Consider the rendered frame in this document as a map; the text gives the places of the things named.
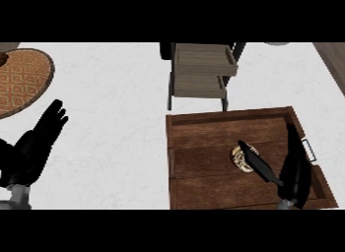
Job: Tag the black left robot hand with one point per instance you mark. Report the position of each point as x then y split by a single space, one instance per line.
31 147

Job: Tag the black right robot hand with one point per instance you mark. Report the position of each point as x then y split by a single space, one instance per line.
296 164

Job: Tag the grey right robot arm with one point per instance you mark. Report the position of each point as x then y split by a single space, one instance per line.
284 204

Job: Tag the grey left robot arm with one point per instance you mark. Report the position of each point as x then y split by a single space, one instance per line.
15 198

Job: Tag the pale frosted cupcake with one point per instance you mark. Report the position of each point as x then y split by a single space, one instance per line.
240 159

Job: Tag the brown wooden tray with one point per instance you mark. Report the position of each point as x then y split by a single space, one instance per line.
217 170

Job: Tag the orange patterned round placemat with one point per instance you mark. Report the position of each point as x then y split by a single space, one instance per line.
15 83

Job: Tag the brown wooden plank surface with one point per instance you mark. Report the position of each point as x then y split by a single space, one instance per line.
343 72

